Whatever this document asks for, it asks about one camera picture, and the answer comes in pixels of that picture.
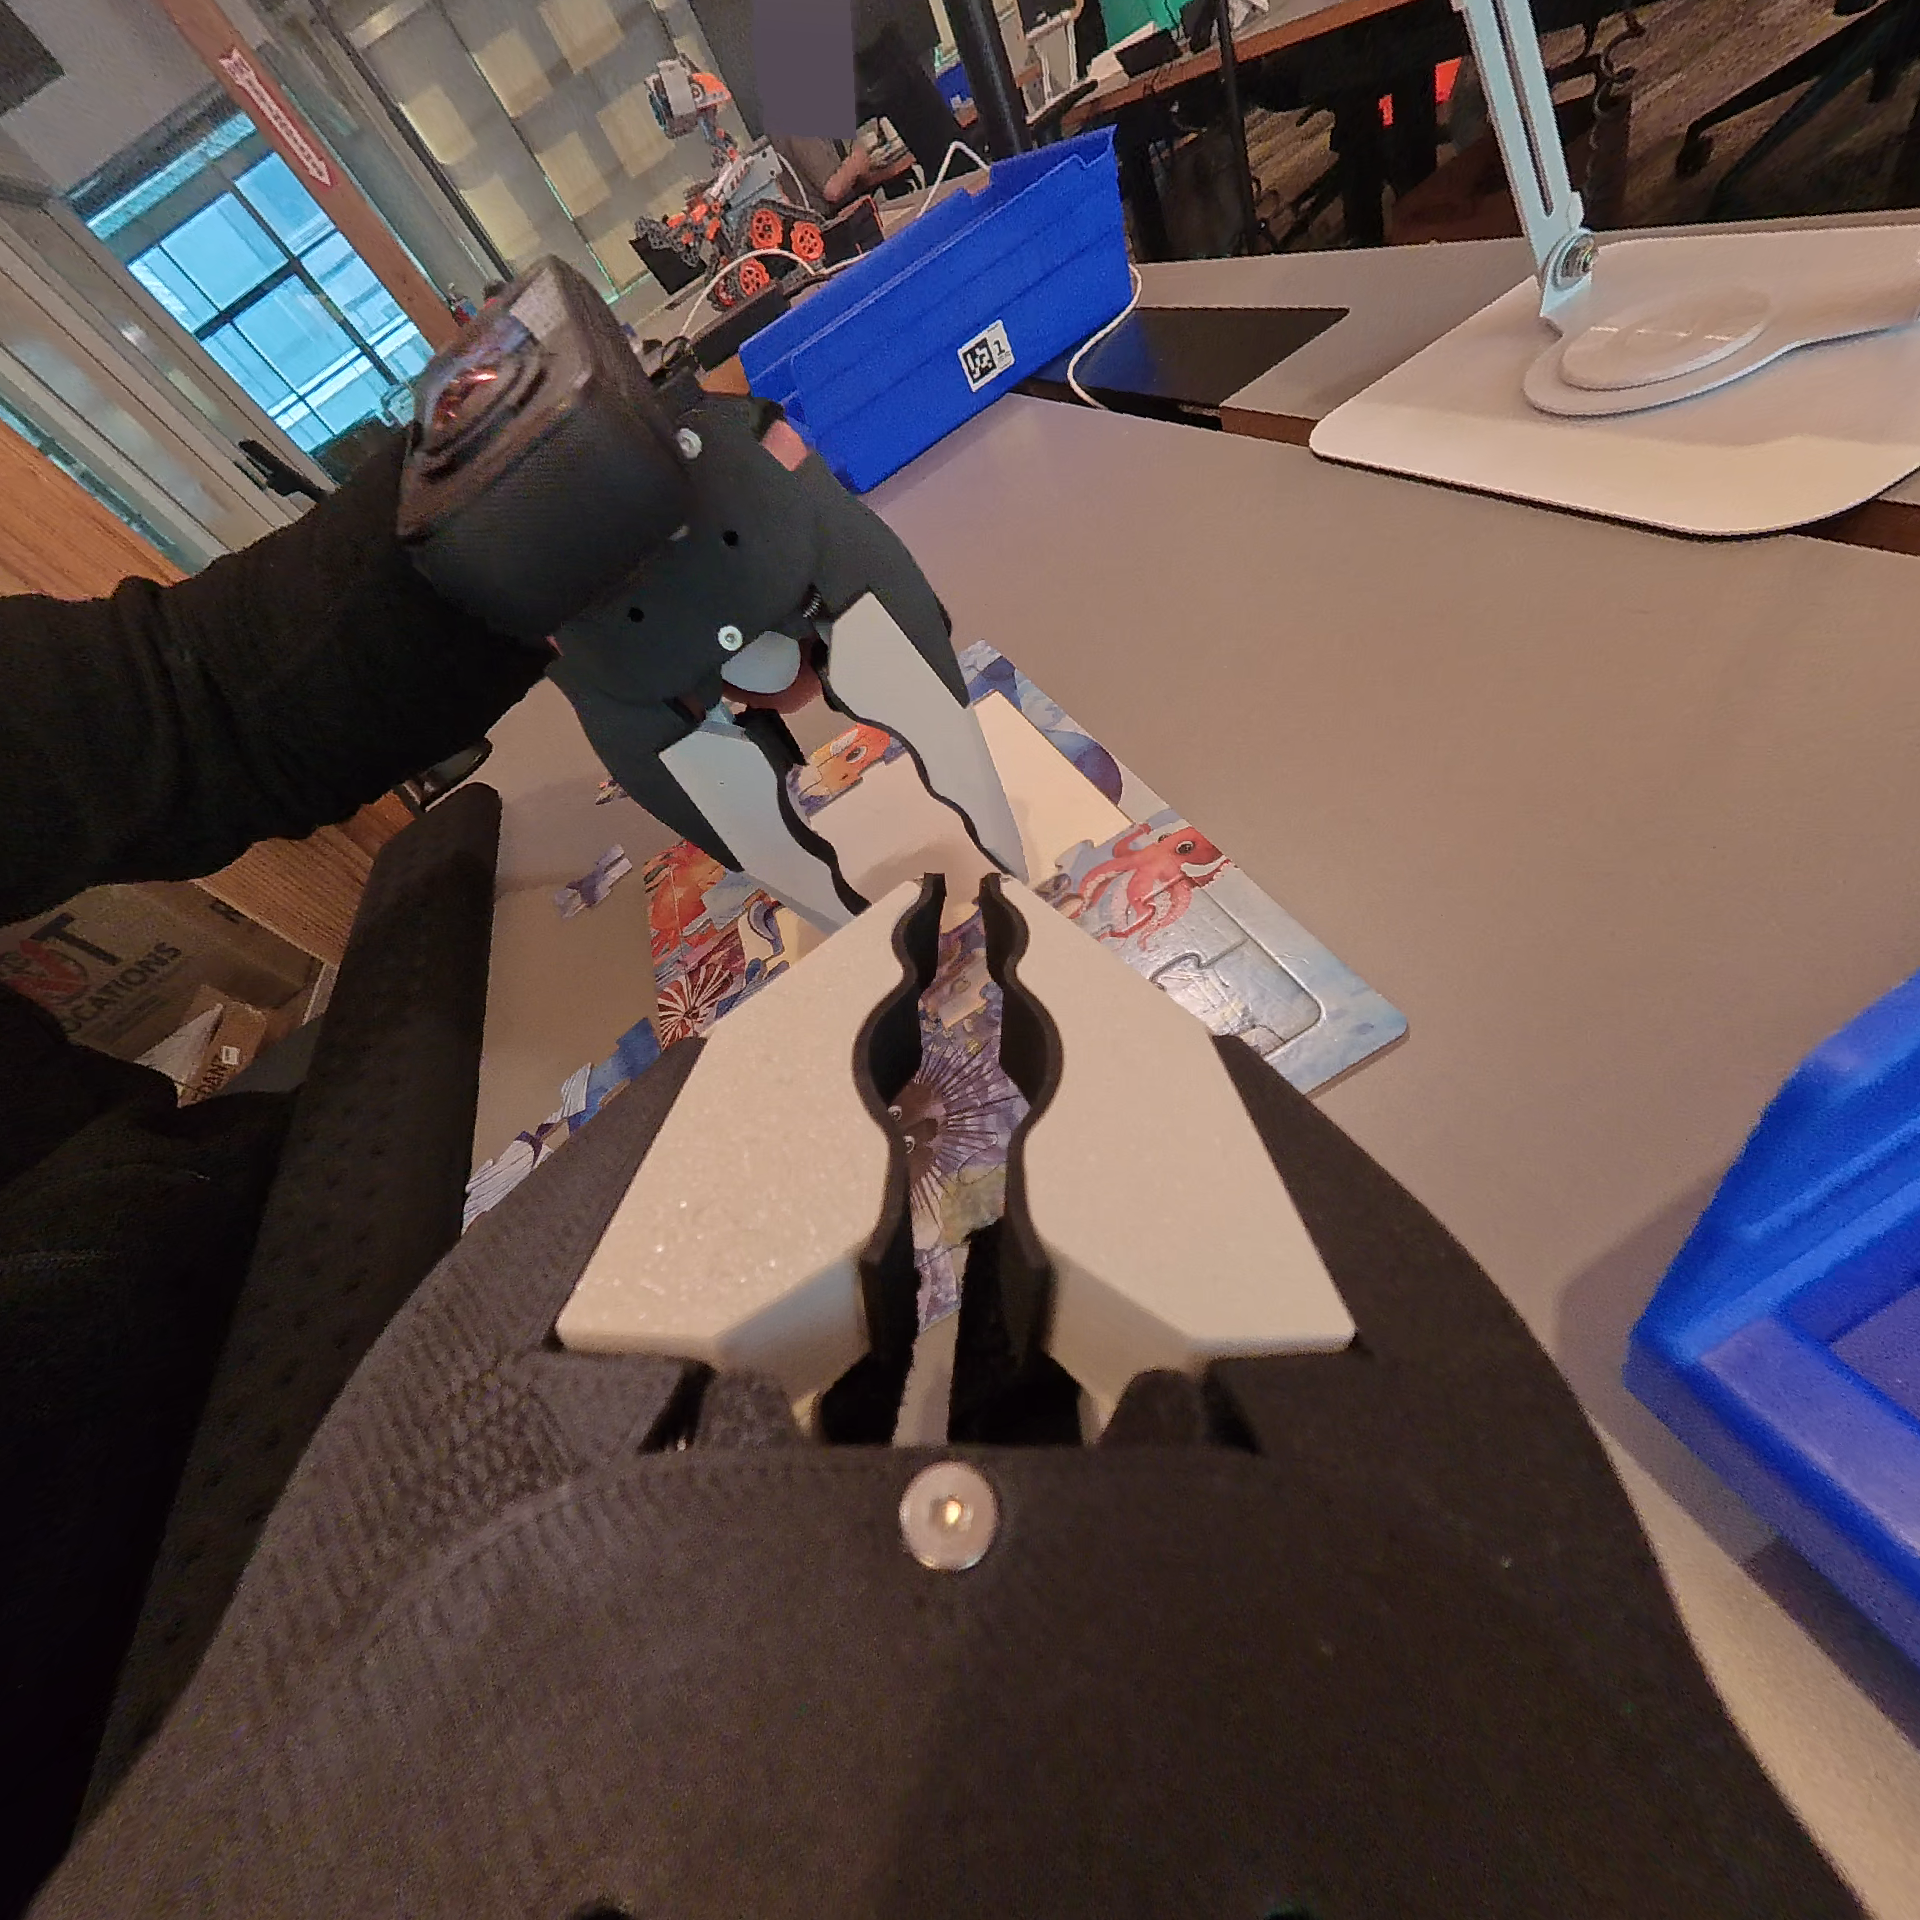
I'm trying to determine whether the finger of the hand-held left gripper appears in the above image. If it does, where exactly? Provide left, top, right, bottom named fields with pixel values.
left=655, top=711, right=876, bottom=934
left=815, top=589, right=1032, bottom=885

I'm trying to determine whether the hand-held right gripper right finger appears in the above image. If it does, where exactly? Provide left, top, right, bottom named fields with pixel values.
left=977, top=874, right=1359, bottom=1414

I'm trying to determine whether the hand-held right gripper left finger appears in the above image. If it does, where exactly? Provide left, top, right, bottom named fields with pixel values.
left=550, top=874, right=950, bottom=1421

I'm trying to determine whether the sea animal jigsaw puzzle tray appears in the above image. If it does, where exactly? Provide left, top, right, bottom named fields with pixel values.
left=637, top=638, right=1412, bottom=1332

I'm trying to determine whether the person's left forearm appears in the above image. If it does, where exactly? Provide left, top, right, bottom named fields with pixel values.
left=0, top=450, right=559, bottom=923

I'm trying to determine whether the white blue striped puzzle piece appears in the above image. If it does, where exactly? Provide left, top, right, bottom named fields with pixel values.
left=461, top=1118, right=583, bottom=1234

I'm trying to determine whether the orange grey toy robot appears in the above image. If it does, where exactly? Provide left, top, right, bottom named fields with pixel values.
left=631, top=57, right=834, bottom=309

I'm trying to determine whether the labelled blue plastic bin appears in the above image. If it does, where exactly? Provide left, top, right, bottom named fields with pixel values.
left=737, top=123, right=1127, bottom=497

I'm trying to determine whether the black perforated chair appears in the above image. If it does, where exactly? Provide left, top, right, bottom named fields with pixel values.
left=89, top=779, right=504, bottom=1801

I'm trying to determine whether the glass window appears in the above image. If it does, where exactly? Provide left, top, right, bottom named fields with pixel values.
left=82, top=150, right=440, bottom=454

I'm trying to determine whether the red arrow sign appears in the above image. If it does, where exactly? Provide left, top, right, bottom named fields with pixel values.
left=216, top=46, right=335, bottom=193

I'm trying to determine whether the cardboard box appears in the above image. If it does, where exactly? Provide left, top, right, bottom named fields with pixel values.
left=0, top=885, right=335, bottom=1106

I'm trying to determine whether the large blue plastic bin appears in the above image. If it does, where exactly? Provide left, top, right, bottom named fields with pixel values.
left=1626, top=966, right=1920, bottom=1670

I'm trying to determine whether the white cable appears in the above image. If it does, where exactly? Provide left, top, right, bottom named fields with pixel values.
left=1068, top=267, right=1145, bottom=409

